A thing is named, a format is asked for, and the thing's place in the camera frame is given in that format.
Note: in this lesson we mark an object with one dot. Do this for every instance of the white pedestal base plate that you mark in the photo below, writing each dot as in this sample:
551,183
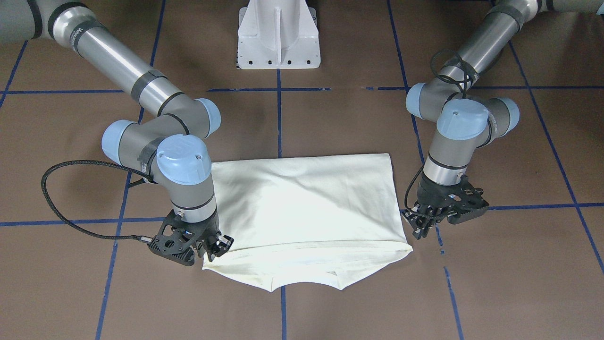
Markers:
278,34

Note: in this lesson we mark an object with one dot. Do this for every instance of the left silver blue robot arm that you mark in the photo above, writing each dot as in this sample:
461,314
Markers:
464,122

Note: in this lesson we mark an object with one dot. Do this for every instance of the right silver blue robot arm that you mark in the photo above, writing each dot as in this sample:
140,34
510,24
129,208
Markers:
167,150

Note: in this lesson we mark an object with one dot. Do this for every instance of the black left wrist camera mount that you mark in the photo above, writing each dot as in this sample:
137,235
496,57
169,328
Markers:
467,202

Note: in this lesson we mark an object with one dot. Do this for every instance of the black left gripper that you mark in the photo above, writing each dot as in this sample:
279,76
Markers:
431,192

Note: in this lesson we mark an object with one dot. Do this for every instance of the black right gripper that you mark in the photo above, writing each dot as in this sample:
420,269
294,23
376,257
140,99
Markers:
209,233

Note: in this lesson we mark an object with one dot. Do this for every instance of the cream long-sleeve cat shirt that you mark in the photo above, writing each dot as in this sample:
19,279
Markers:
332,220

